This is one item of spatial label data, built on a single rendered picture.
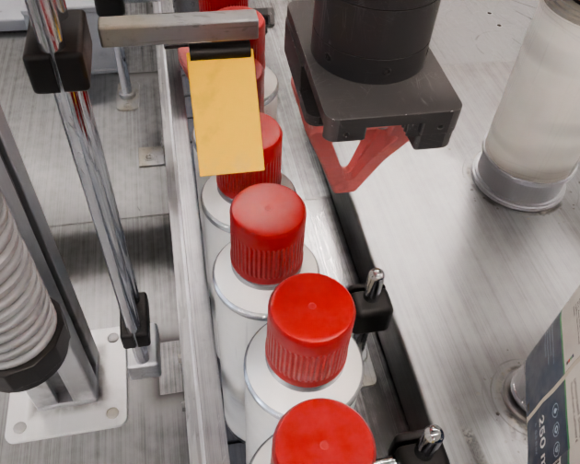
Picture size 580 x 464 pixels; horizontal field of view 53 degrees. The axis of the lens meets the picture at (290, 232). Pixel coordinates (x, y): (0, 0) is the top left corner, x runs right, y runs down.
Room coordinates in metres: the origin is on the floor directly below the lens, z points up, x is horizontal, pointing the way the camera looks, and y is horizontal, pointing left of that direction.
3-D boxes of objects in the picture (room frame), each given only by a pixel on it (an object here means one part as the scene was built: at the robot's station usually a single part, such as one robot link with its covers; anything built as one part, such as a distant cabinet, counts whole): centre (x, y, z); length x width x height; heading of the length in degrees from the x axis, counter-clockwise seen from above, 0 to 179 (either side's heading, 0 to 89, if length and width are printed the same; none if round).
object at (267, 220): (0.17, 0.01, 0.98); 0.05 x 0.05 x 0.20
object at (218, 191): (0.22, 0.02, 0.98); 0.05 x 0.05 x 0.20
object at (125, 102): (0.57, 0.21, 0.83); 0.06 x 0.03 x 0.01; 12
